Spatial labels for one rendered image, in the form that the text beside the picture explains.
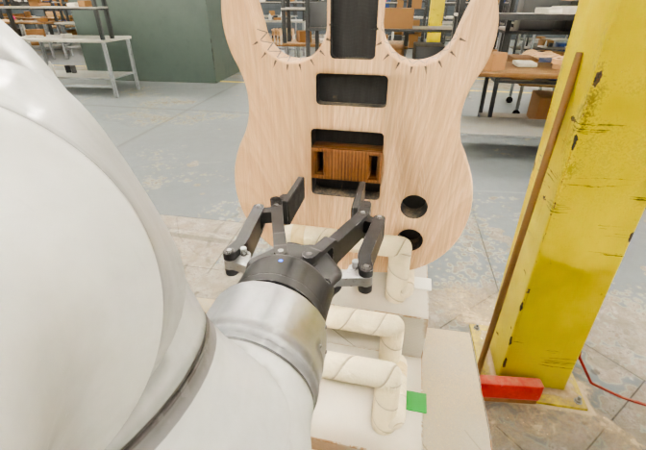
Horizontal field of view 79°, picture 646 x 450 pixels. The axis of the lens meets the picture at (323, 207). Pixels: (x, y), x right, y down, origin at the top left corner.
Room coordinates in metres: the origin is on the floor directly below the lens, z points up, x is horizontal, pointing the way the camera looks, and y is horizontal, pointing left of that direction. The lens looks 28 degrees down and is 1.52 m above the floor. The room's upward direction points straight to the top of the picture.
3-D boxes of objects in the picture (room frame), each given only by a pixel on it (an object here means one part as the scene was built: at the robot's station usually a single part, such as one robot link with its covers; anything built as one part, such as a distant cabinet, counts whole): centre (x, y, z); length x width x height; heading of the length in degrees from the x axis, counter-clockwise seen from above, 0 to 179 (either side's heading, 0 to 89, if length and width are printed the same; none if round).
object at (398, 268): (0.47, -0.11, 1.15); 0.03 x 0.03 x 0.09
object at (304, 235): (0.49, -0.03, 1.20); 0.20 x 0.03 x 0.03; 78
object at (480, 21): (0.51, -0.17, 1.48); 0.07 x 0.04 x 0.09; 78
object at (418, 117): (0.53, -0.04, 1.33); 0.35 x 0.04 x 0.40; 78
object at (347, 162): (0.52, -0.03, 1.31); 0.10 x 0.03 x 0.05; 78
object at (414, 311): (0.53, -0.04, 1.02); 0.27 x 0.15 x 0.17; 79
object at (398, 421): (0.36, -0.10, 1.04); 0.11 x 0.03 x 0.03; 169
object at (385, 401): (0.32, -0.08, 1.07); 0.03 x 0.03 x 0.09
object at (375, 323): (0.42, -0.02, 1.12); 0.20 x 0.03 x 0.03; 78
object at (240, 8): (0.56, 0.09, 1.49); 0.07 x 0.04 x 0.10; 78
